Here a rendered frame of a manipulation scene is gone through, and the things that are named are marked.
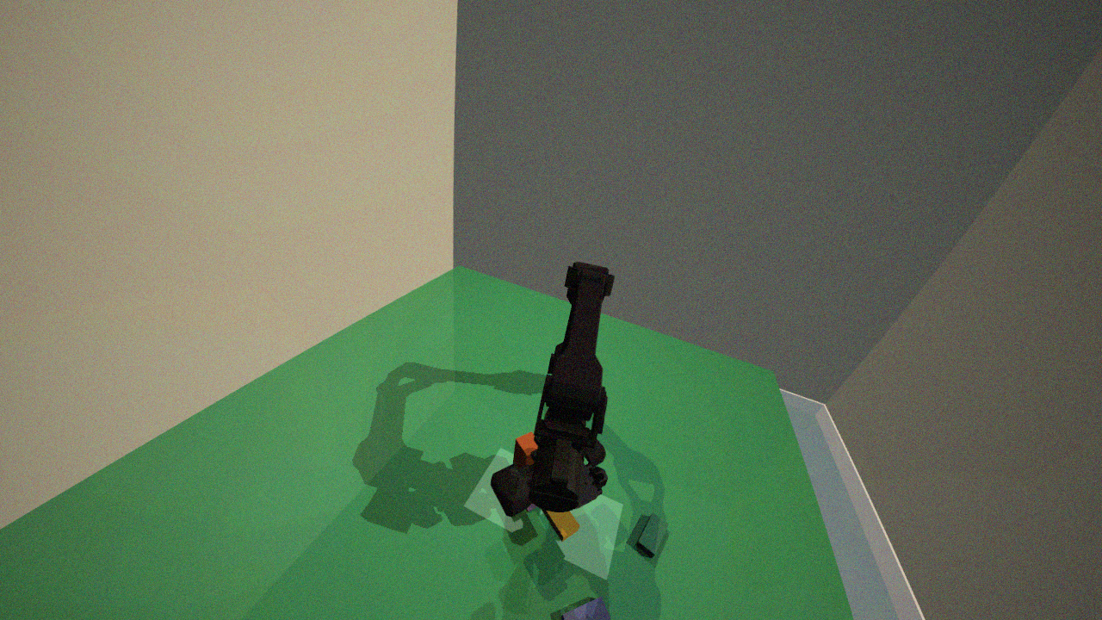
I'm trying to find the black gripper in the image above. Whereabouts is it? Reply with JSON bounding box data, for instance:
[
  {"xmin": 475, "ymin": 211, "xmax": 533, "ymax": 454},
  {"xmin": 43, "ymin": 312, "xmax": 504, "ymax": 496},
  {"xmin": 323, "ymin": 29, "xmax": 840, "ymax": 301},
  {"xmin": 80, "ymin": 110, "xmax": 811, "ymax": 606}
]
[{"xmin": 491, "ymin": 436, "xmax": 606, "ymax": 516}]

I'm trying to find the orange bar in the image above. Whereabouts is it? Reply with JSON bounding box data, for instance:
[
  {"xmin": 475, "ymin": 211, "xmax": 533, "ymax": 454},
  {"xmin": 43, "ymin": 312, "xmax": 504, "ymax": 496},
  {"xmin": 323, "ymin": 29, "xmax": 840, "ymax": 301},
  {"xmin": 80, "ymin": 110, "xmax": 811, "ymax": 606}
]
[{"xmin": 514, "ymin": 431, "xmax": 580, "ymax": 542}]

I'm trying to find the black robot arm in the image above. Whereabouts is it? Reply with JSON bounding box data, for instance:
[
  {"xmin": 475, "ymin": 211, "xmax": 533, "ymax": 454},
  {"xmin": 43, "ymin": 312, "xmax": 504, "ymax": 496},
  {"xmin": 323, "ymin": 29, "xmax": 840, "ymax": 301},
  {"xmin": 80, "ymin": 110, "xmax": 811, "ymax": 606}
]
[{"xmin": 529, "ymin": 262, "xmax": 615, "ymax": 512}]

